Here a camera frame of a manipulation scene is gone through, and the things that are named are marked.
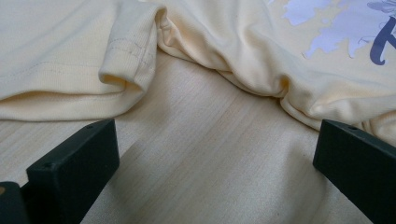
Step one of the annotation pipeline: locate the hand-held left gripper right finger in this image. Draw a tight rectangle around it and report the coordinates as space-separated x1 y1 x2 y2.
312 119 396 224

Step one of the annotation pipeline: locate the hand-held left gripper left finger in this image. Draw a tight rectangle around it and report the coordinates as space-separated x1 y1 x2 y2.
20 119 120 224

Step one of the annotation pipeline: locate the pale yellow printed T-shirt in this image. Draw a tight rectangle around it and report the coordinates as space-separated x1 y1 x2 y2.
0 0 396 147

